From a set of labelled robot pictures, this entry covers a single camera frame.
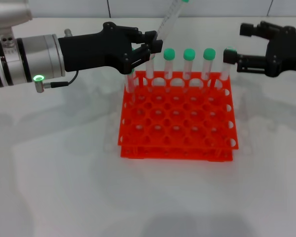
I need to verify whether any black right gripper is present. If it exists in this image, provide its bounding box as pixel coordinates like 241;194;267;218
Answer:
223;21;296;78

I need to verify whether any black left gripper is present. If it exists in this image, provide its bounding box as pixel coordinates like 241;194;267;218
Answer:
58;22;163;75

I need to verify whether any orange test tube rack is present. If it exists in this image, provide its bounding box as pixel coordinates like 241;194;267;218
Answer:
117;71;239;162

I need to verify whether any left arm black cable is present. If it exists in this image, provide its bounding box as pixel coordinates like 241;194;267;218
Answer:
34;71;79;94

